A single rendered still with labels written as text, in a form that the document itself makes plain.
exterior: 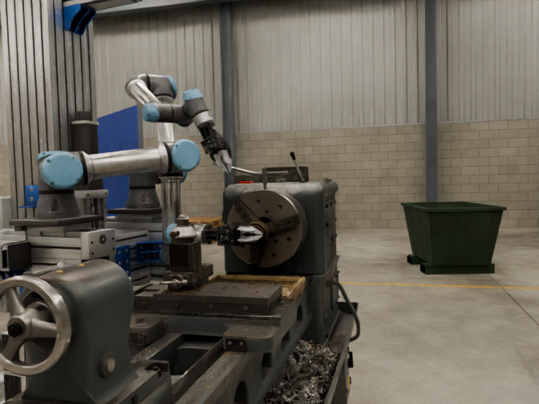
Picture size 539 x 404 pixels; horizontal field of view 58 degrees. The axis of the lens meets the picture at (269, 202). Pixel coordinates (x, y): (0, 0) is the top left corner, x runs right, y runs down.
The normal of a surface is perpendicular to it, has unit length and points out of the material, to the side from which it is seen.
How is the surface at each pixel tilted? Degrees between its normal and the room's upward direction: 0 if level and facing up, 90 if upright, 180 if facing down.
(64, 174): 91
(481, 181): 90
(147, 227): 90
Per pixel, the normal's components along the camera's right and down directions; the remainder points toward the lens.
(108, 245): 0.93, 0.00
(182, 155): 0.62, 0.01
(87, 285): 0.72, -0.63
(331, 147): -0.24, 0.06
